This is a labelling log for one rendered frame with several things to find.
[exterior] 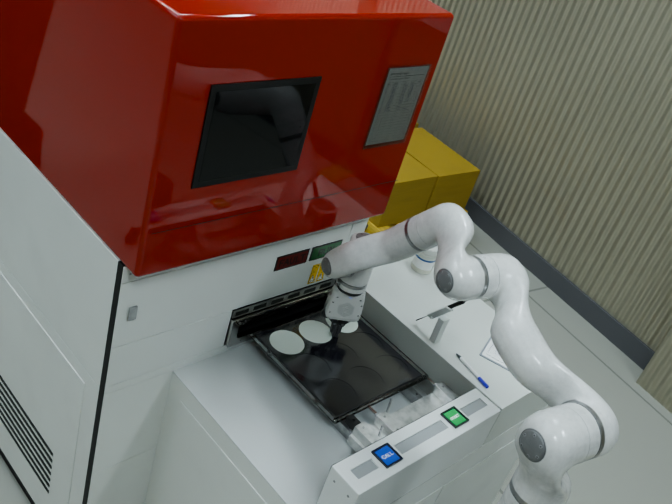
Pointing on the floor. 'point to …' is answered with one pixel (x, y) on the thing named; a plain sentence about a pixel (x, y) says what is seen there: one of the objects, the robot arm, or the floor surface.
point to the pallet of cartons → (426, 181)
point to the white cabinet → (460, 478)
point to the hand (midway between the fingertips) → (335, 328)
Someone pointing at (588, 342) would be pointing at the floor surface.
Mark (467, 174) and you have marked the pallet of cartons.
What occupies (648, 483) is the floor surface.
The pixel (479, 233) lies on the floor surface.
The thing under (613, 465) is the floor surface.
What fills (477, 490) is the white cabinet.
